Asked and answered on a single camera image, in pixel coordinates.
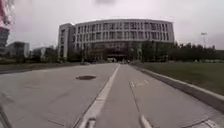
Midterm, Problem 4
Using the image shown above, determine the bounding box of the large curved grey building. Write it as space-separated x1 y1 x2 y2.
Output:
57 18 176 62

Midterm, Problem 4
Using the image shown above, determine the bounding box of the round manhole cover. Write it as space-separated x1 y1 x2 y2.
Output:
75 74 97 81

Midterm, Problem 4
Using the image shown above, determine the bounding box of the white painted line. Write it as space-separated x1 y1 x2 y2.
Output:
78 63 121 128

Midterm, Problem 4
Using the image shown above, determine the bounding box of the grey concrete road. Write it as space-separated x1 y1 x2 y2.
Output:
0 62 224 128

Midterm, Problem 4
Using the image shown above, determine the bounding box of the row of dark trees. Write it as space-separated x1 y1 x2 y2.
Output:
129 41 224 63

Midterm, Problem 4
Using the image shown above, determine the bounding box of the pale stone kerb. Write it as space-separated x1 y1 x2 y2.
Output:
129 63 224 114

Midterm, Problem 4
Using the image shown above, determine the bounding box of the green grass field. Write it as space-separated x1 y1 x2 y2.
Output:
132 61 224 97

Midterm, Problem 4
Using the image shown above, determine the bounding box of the grass verge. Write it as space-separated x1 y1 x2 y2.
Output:
0 61 84 75

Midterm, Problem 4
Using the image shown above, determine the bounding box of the floodlight pole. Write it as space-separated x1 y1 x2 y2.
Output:
200 32 208 48

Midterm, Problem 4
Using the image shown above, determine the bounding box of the low grey building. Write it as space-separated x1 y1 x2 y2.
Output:
5 41 31 60

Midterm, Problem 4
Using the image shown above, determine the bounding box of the tall building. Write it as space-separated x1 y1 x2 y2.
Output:
0 26 10 54

